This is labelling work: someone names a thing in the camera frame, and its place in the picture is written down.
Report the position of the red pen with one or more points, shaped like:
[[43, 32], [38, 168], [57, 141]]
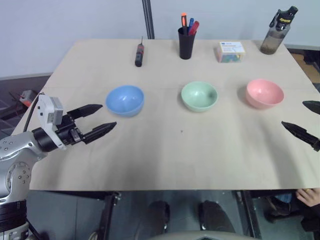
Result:
[[194, 27]]

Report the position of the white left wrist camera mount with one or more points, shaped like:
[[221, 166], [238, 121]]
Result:
[[46, 107]]

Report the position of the black pen cup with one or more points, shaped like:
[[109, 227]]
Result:
[[186, 46]]

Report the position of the black and red screwdriver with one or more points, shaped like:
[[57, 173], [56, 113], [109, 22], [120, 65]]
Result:
[[139, 53]]

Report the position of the dark rounded robot foot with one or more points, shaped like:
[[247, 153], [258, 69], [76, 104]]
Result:
[[216, 217]]

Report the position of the dark translucent water bottle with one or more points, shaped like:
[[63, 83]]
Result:
[[273, 37]]

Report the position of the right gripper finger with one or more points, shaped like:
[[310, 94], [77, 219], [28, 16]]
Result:
[[301, 132], [313, 106]]

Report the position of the pink red bowl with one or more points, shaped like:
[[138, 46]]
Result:
[[264, 93]]

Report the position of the red and grey tool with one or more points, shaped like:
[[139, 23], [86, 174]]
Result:
[[27, 97]]

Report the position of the black marker with orange cap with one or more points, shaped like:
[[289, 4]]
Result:
[[184, 22]]

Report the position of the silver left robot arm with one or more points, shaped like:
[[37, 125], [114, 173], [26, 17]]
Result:
[[15, 150]]

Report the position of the bystander bare hand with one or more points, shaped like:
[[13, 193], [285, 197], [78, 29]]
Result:
[[310, 196]]

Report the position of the green bowl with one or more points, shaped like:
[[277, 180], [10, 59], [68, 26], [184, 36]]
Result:
[[199, 96]]

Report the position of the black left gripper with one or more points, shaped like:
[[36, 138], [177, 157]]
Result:
[[68, 132]]

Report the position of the blue pen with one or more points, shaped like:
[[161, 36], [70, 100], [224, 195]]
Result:
[[191, 23]]

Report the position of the clear box of coloured clips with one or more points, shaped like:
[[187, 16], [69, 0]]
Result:
[[230, 52]]

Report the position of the blue bowl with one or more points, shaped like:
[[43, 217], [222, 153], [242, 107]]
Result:
[[125, 101]]

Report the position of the black table leg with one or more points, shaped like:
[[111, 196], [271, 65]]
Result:
[[108, 215], [250, 217]]

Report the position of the grey metal pole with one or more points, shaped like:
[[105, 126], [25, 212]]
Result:
[[148, 20]]

